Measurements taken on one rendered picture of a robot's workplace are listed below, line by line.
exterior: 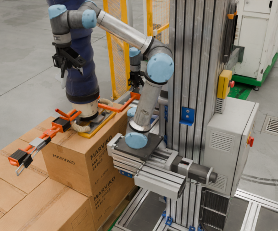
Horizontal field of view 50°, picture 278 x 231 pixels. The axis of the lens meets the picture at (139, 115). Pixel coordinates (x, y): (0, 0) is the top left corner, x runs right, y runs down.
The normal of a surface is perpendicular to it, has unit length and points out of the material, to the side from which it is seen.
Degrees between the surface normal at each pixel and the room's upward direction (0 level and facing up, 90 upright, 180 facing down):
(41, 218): 0
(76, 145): 0
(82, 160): 90
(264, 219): 0
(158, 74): 83
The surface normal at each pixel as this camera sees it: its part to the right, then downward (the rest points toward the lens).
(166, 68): -0.01, 0.46
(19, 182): -0.04, -0.82
